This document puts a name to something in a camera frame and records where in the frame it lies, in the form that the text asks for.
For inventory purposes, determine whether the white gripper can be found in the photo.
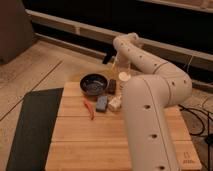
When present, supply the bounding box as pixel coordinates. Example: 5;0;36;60
111;52;130;70

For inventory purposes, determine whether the white ceramic cup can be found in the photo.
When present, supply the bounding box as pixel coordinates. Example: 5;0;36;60
119;72;131;87

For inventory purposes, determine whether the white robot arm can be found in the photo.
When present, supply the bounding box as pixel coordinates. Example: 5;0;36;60
113;33;192;171

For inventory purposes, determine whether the dark ceramic bowl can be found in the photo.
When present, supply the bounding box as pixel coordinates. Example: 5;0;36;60
80;73;108;96

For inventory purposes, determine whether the black table leg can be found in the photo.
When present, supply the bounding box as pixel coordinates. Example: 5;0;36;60
102;49;116;64

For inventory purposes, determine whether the dark brown small block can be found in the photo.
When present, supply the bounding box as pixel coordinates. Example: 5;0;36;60
107;79;116;94

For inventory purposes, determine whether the blue sponge block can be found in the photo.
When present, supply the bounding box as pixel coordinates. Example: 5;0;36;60
96;96;108;112

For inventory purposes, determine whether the black floor mat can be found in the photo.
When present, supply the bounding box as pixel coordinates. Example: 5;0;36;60
6;88;63;171

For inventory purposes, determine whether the brown cabinet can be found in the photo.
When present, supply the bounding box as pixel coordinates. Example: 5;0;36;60
0;0;36;64

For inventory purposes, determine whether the white wall rail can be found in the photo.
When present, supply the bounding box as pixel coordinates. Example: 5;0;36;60
26;9;213;71

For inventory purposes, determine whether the black cable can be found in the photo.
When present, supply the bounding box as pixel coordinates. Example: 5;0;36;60
178;103;213;158

